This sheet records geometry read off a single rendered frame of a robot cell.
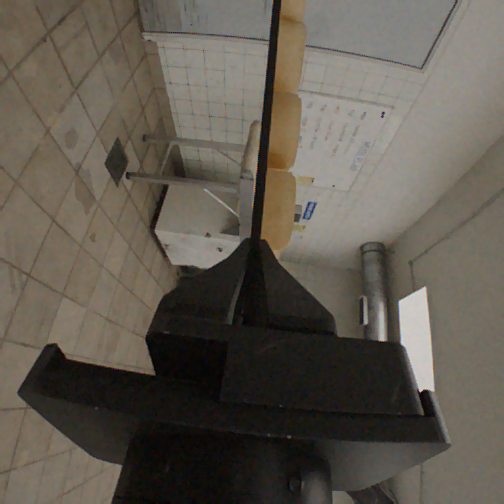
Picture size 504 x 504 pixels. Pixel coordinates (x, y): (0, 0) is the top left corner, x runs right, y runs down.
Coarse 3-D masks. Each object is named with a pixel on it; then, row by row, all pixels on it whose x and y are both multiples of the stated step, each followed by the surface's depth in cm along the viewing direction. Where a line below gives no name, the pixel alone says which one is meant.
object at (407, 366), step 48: (192, 288) 8; (240, 288) 14; (192, 336) 7; (240, 336) 7; (288, 336) 7; (336, 336) 7; (240, 384) 6; (288, 384) 6; (336, 384) 6; (384, 384) 6
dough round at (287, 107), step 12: (276, 96) 16; (288, 96) 17; (276, 108) 16; (288, 108) 16; (300, 108) 16; (276, 120) 16; (288, 120) 16; (300, 120) 16; (276, 132) 16; (288, 132) 16; (276, 144) 17; (288, 144) 17; (276, 156) 17; (288, 156) 17; (276, 168) 19; (288, 168) 19
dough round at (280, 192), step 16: (272, 176) 16; (288, 176) 16; (272, 192) 16; (288, 192) 16; (272, 208) 16; (288, 208) 16; (272, 224) 16; (288, 224) 16; (272, 240) 17; (288, 240) 17
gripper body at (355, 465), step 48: (48, 384) 6; (96, 384) 6; (144, 384) 7; (192, 384) 7; (96, 432) 7; (144, 432) 6; (192, 432) 6; (240, 432) 5; (288, 432) 5; (336, 432) 6; (384, 432) 6; (432, 432) 6; (144, 480) 5; (192, 480) 5; (240, 480) 5; (288, 480) 5; (336, 480) 8
